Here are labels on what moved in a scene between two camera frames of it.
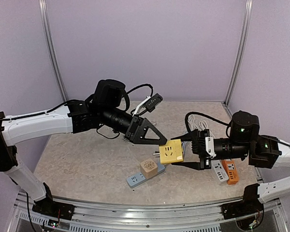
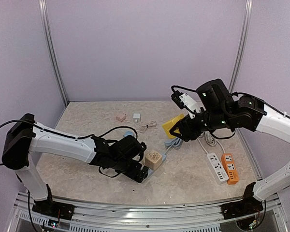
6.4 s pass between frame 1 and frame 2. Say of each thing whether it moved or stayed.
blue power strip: moved
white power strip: stayed
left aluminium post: stayed
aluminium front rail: stayed
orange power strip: stayed
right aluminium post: stayed
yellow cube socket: moved
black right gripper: moved
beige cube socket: moved
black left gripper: moved
